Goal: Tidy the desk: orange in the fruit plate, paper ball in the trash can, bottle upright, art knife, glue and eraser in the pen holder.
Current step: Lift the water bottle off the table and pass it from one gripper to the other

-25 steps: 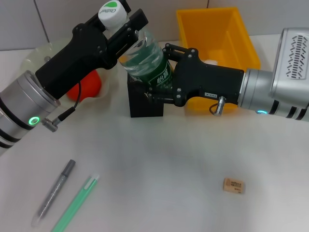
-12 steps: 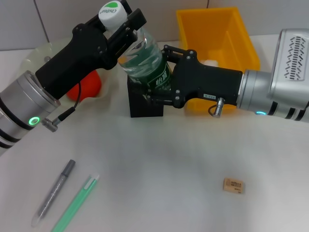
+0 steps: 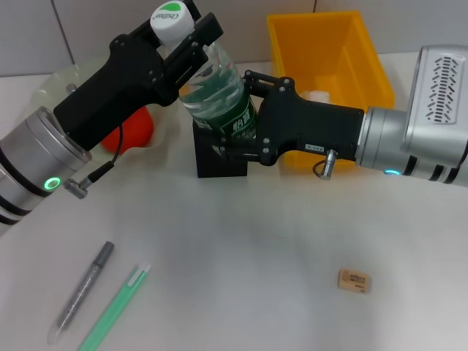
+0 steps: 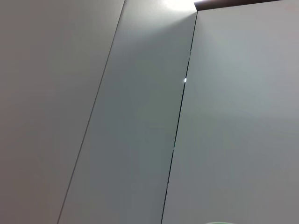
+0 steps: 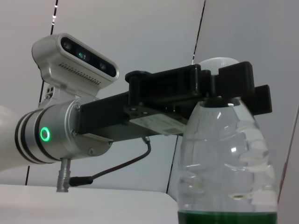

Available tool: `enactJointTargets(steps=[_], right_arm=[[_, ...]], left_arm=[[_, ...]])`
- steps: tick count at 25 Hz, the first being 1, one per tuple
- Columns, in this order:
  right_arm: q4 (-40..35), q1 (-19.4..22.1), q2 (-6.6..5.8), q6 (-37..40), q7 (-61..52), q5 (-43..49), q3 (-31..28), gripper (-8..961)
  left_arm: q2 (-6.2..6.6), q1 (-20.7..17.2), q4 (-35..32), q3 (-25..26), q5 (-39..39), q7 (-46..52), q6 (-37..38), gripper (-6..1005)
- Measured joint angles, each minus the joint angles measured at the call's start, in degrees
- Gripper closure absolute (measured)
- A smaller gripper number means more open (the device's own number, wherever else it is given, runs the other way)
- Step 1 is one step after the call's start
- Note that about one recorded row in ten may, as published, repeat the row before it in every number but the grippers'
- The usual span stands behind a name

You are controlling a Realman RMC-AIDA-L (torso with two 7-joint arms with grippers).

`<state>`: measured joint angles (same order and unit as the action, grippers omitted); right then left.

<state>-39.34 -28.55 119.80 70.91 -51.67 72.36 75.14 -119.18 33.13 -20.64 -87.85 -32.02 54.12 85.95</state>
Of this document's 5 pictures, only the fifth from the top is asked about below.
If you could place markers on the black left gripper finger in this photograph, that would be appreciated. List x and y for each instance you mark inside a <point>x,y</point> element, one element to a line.
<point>262,100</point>

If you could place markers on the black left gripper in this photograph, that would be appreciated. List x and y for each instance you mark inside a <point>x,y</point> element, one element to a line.
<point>105,116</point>

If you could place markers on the clear water bottle green label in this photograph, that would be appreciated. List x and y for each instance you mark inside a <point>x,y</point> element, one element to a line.
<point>222,163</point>

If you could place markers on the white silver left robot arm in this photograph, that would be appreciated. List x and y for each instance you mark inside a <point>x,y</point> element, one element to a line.
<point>58,130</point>

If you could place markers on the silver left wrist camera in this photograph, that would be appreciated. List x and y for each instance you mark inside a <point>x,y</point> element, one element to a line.
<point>70,60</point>

